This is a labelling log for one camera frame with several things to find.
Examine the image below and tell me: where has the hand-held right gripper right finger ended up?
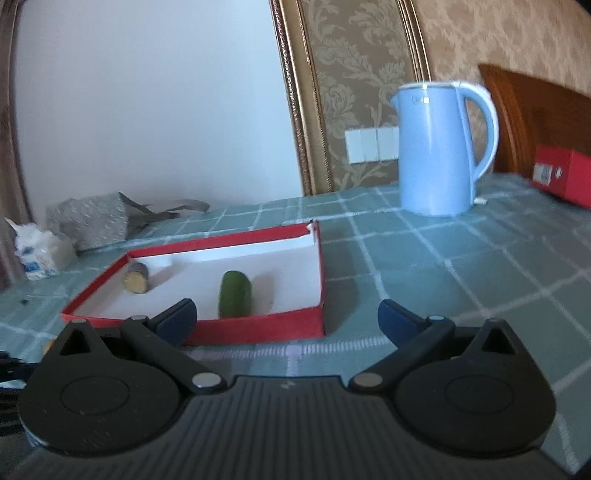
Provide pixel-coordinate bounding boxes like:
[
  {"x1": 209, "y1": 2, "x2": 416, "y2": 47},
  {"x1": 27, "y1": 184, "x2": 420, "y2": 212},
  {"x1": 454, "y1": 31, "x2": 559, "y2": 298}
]
[{"x1": 348, "y1": 298, "x2": 530, "y2": 394}]

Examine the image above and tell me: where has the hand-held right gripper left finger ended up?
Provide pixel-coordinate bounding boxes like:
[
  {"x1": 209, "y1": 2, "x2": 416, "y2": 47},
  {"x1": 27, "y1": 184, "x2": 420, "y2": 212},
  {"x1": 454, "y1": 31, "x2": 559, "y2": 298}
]
[{"x1": 45, "y1": 298, "x2": 228, "y2": 394}]

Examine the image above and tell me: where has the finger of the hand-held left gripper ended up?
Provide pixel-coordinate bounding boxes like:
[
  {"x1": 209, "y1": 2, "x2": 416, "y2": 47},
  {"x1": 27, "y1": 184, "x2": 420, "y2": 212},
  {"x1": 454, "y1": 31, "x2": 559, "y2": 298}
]
[{"x1": 0, "y1": 352, "x2": 42, "y2": 380}]

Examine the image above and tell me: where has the red shallow cardboard tray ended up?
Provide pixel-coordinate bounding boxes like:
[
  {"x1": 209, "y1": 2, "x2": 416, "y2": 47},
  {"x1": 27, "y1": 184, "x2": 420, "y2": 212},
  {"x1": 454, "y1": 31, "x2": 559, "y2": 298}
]
[{"x1": 61, "y1": 220, "x2": 326, "y2": 347}]

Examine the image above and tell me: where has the green checked tablecloth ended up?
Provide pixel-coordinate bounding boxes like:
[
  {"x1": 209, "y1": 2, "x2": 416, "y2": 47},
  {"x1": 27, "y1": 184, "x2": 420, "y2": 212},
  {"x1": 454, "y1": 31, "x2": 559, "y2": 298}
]
[{"x1": 0, "y1": 173, "x2": 591, "y2": 476}]

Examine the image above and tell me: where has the dark cylinder piece yellow end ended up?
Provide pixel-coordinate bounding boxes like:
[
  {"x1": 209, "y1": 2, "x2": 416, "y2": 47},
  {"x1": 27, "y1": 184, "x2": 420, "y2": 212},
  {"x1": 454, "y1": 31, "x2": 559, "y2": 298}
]
[{"x1": 122, "y1": 261, "x2": 151, "y2": 294}]

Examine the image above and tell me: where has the green cucumber piece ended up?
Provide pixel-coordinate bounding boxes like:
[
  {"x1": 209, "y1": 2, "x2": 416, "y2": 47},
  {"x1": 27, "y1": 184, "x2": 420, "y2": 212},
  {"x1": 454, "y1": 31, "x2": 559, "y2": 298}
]
[{"x1": 218, "y1": 270, "x2": 253, "y2": 320}]

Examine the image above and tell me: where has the white tissue pack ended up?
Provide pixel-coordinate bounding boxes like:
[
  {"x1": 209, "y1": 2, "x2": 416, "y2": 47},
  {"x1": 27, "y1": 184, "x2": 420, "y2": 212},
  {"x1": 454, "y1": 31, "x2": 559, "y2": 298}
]
[{"x1": 4, "y1": 217, "x2": 77, "y2": 281}]

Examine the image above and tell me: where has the grey patterned fabric bag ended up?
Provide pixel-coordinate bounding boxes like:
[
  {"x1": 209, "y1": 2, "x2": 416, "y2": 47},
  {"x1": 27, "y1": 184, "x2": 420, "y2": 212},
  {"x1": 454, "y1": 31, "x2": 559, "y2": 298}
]
[{"x1": 46, "y1": 191, "x2": 211, "y2": 252}]

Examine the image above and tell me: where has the light blue electric kettle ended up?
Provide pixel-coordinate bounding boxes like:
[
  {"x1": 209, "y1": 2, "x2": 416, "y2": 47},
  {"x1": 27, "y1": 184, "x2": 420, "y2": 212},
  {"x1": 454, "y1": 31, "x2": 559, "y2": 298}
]
[{"x1": 389, "y1": 80, "x2": 500, "y2": 217}]

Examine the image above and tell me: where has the beige curtain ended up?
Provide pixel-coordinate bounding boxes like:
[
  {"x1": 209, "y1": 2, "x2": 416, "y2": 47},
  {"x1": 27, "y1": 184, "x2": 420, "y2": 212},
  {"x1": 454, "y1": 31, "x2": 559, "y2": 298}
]
[{"x1": 0, "y1": 0, "x2": 33, "y2": 291}]

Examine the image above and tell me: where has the red closed cardboard box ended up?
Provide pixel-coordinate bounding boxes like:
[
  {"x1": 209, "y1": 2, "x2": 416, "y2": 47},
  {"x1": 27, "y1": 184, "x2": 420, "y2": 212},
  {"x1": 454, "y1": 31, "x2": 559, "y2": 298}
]
[{"x1": 530, "y1": 144, "x2": 591, "y2": 209}]

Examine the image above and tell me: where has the wooden headboard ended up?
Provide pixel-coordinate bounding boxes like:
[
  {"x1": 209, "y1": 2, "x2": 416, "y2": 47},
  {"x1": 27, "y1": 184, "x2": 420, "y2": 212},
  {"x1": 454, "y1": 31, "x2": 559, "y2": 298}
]
[{"x1": 478, "y1": 64, "x2": 591, "y2": 178}]

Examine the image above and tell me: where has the white wall switch panel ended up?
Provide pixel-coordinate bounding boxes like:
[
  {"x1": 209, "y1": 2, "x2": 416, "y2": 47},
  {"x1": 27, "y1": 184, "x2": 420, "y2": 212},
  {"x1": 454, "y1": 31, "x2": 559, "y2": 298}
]
[{"x1": 345, "y1": 126, "x2": 400, "y2": 164}]

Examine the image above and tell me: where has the gold ornate wall frame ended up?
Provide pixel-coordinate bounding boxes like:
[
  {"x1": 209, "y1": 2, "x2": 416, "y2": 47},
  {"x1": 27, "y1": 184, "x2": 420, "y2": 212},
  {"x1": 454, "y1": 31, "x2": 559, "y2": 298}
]
[{"x1": 270, "y1": 0, "x2": 435, "y2": 197}]

